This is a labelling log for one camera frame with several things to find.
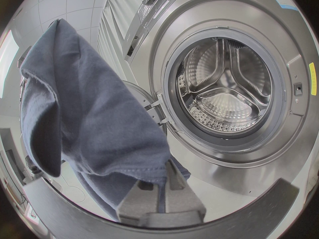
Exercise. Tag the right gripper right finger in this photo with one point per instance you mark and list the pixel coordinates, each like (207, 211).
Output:
(179, 195)

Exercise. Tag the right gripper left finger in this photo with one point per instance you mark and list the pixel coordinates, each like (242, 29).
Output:
(139, 203)

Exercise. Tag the dark blue garment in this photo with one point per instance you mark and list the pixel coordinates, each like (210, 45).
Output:
(94, 113)

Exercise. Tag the grey washing machine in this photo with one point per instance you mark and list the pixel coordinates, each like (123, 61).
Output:
(249, 143)

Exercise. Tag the washing machine door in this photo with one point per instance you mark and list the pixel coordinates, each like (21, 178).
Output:
(147, 96)

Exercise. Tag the white curtain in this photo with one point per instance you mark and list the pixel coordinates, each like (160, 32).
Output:
(112, 33)

